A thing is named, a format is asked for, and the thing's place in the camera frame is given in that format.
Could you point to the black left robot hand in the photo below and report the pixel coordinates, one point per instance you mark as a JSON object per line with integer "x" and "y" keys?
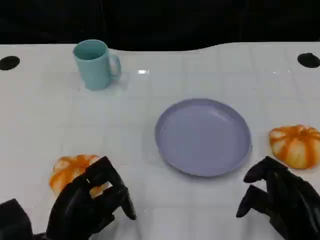
{"x": 77, "y": 207}

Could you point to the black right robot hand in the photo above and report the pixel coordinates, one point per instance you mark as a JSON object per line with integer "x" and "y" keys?
{"x": 290, "y": 197}

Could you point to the orange and white bread roll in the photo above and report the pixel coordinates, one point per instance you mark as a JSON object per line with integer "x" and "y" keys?
{"x": 295, "y": 147}
{"x": 67, "y": 170}

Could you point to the lilac plate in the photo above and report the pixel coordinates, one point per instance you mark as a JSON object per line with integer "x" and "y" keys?
{"x": 202, "y": 137}

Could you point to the pale green mug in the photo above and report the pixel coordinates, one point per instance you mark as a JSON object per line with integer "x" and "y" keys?
{"x": 93, "y": 72}

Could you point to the black round table grommet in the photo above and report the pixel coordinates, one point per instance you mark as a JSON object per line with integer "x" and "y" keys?
{"x": 308, "y": 60}
{"x": 8, "y": 63}

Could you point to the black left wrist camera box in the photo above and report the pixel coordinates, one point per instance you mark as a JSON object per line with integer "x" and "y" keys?
{"x": 13, "y": 220}

